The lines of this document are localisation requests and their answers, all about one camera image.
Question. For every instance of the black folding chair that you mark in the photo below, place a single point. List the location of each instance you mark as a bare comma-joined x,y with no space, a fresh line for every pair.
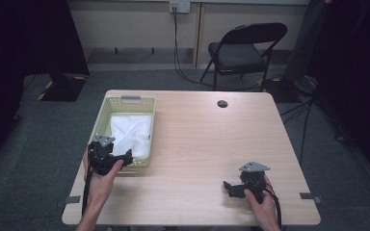
237,56

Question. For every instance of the person's right hand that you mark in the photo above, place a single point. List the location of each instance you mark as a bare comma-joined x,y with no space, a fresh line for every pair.
265,211

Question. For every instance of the white wall socket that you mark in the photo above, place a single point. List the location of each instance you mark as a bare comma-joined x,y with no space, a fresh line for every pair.
179,6

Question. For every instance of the black stand base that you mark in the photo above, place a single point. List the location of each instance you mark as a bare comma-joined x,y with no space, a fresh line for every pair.
281,91
64,89

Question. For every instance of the black tripod legs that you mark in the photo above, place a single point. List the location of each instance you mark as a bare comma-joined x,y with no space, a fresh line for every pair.
305,128

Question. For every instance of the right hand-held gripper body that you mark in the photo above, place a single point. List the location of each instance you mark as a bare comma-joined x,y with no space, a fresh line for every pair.
254,181

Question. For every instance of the wooden wall post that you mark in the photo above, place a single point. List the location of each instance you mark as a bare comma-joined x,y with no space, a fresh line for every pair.
198,35

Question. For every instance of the grey tape strip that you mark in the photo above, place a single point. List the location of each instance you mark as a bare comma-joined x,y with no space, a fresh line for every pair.
72,200
308,196

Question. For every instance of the black curtain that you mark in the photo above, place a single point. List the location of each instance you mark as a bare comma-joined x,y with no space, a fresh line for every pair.
19,57
356,64

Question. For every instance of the pale yellow plastic basket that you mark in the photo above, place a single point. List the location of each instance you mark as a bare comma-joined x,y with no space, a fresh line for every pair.
122,107

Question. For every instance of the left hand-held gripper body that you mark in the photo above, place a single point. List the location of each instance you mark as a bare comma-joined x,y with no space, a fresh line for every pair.
101,159

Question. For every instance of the white towel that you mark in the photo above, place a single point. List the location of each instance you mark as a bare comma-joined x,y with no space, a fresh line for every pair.
131,134

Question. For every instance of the person's left hand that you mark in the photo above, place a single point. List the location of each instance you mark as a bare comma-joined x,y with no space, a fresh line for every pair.
99,187

